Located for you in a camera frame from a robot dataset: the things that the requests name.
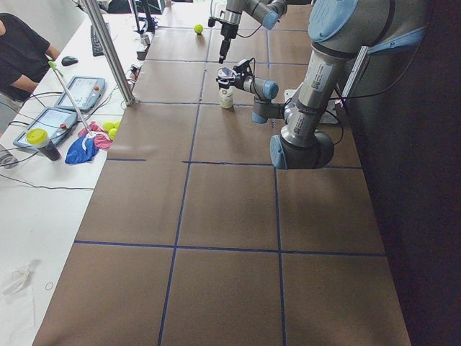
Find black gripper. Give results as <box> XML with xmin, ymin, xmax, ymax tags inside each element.
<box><xmin>208</xmin><ymin>9</ymin><xmax>241</xmax><ymax>64</ymax></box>
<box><xmin>217</xmin><ymin>73</ymin><xmax>245</xmax><ymax>90</ymax></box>

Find clear tennis ball can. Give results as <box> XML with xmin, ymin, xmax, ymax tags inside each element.
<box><xmin>217</xmin><ymin>67</ymin><xmax>234</xmax><ymax>109</ymax></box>

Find yellow tennis ball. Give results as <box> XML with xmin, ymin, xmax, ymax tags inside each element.
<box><xmin>194</xmin><ymin>24</ymin><xmax>204</xmax><ymax>35</ymax></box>

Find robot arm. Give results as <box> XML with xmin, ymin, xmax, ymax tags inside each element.
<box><xmin>208</xmin><ymin>0</ymin><xmax>288</xmax><ymax>64</ymax></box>
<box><xmin>217</xmin><ymin>1</ymin><xmax>429</xmax><ymax>169</ymax></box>

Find yellow tennis balls by cloth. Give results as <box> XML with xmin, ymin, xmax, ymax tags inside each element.
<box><xmin>102</xmin><ymin>120</ymin><xmax>120</xmax><ymax>141</ymax></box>

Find small metal cup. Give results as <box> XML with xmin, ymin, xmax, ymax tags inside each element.
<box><xmin>140</xmin><ymin>35</ymin><xmax>150</xmax><ymax>46</ymax></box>

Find black keyboard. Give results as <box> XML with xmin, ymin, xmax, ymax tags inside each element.
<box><xmin>90</xmin><ymin>25</ymin><xmax>104</xmax><ymax>57</ymax></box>

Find blue teach pendant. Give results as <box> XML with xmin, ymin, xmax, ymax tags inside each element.
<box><xmin>67</xmin><ymin>76</ymin><xmax>106</xmax><ymax>112</ymax></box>
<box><xmin>13</xmin><ymin>107</ymin><xmax>77</xmax><ymax>151</ymax></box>

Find black computer mouse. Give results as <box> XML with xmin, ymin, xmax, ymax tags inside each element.
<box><xmin>61</xmin><ymin>56</ymin><xmax>79</xmax><ymax>66</ymax></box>

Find pink and blue cloth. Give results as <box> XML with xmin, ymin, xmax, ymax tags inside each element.
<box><xmin>65</xmin><ymin>121</ymin><xmax>112</xmax><ymax>164</ymax></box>

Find person in black shirt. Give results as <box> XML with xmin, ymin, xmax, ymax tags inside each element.
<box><xmin>1</xmin><ymin>13</ymin><xmax>60</xmax><ymax>102</ymax></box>

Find drink cup with yellow lid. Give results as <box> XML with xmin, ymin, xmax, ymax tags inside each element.
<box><xmin>26</xmin><ymin>128</ymin><xmax>61</xmax><ymax>161</ymax></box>

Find black wrist camera with cable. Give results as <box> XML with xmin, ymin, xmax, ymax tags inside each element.
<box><xmin>233</xmin><ymin>58</ymin><xmax>254</xmax><ymax>79</ymax></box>

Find aluminium frame post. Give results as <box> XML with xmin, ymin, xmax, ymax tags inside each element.
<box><xmin>83</xmin><ymin>0</ymin><xmax>135</xmax><ymax>106</ymax></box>

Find green handled reacher stick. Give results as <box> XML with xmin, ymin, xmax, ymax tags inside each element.
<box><xmin>48</xmin><ymin>61</ymin><xmax>96</xmax><ymax>138</ymax></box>

